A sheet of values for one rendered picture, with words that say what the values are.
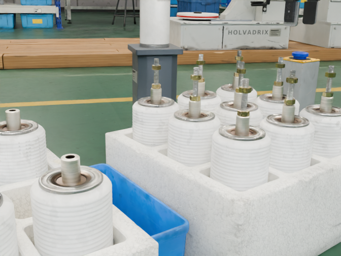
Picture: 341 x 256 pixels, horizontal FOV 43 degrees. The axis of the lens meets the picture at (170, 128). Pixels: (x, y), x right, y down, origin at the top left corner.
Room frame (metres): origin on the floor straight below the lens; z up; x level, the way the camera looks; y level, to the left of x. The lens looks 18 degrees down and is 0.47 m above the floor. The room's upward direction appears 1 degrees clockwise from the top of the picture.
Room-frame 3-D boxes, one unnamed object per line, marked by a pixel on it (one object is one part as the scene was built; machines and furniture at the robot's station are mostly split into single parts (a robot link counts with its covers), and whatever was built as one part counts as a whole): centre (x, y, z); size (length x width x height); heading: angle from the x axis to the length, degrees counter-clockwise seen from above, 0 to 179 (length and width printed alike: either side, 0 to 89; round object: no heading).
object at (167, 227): (0.69, 0.09, 0.06); 0.30 x 0.11 x 0.12; 36
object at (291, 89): (0.74, -0.21, 0.30); 0.01 x 0.01 x 0.08
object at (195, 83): (0.76, -0.04, 0.30); 0.01 x 0.01 x 0.08
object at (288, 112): (0.74, -0.21, 0.26); 0.02 x 0.02 x 0.03
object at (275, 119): (0.74, -0.21, 0.25); 0.08 x 0.08 x 0.01
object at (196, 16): (3.20, -0.18, 0.29); 0.30 x 0.30 x 0.06
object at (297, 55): (1.07, -0.32, 0.32); 0.04 x 0.04 x 0.02
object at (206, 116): (0.76, -0.04, 0.25); 0.08 x 0.08 x 0.01
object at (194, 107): (0.76, -0.04, 0.26); 0.02 x 0.02 x 0.03
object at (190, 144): (0.76, -0.04, 0.16); 0.10 x 0.10 x 0.18
